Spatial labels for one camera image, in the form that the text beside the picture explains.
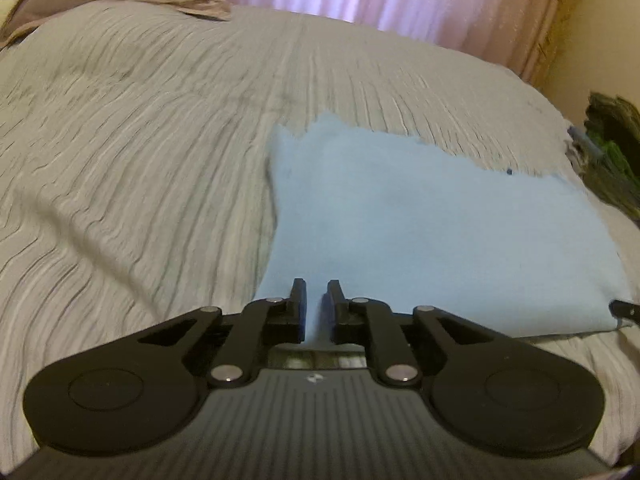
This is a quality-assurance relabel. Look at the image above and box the stack of folded clothes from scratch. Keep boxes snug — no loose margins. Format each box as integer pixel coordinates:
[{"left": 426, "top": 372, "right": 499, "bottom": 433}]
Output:
[{"left": 567, "top": 91, "right": 640, "bottom": 218}]

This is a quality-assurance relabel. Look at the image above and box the light blue sweatshirt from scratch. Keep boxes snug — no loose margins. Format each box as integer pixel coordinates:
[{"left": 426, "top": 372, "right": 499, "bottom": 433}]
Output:
[{"left": 255, "top": 111, "right": 632, "bottom": 346}]

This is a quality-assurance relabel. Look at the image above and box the pink embroidered drape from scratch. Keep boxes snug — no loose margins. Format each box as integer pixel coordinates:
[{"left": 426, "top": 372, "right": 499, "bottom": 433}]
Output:
[{"left": 480, "top": 0, "right": 573, "bottom": 88}]

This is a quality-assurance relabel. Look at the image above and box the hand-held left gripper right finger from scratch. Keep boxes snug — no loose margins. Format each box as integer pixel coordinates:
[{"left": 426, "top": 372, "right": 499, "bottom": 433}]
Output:
[{"left": 326, "top": 279, "right": 501, "bottom": 390}]

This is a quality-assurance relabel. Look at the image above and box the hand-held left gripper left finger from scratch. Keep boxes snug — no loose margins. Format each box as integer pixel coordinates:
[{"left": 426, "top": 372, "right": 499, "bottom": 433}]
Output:
[{"left": 137, "top": 277, "right": 307, "bottom": 390}]

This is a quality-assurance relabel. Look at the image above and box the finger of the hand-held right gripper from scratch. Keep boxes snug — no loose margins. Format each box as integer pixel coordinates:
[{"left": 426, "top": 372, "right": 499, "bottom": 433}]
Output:
[{"left": 609, "top": 299, "right": 640, "bottom": 326}]

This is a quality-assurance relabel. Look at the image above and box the bed with striped cover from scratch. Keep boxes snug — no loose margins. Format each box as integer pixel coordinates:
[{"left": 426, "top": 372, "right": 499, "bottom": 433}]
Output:
[{"left": 0, "top": 0, "right": 640, "bottom": 461}]

